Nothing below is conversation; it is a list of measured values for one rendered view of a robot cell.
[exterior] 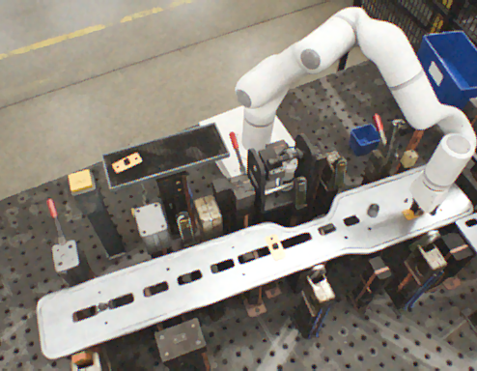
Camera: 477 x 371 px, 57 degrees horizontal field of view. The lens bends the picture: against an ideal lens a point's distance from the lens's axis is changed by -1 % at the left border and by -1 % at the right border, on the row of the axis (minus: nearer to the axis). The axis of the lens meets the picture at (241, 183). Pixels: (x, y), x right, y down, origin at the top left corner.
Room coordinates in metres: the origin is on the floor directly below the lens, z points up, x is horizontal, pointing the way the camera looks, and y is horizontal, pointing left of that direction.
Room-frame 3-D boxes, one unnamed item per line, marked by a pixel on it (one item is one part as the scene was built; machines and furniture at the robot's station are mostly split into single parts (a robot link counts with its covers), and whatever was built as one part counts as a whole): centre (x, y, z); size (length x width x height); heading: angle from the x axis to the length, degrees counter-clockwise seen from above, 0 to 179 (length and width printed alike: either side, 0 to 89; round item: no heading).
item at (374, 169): (0.93, -0.48, 0.88); 0.07 x 0.06 x 0.35; 21
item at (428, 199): (0.73, -0.56, 1.14); 0.10 x 0.07 x 0.11; 21
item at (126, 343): (0.41, 0.39, 0.84); 0.11 x 0.06 x 0.29; 21
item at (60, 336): (0.59, -0.09, 1.00); 1.38 x 0.22 x 0.02; 111
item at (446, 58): (1.29, -0.80, 1.10); 0.30 x 0.17 x 0.13; 12
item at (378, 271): (0.54, -0.42, 0.84); 0.11 x 0.08 x 0.29; 21
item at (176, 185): (0.83, 0.23, 0.92); 0.10 x 0.08 x 0.45; 111
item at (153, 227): (0.64, 0.26, 0.90); 0.13 x 0.10 x 0.41; 21
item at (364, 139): (1.24, -0.53, 0.74); 0.11 x 0.10 x 0.09; 111
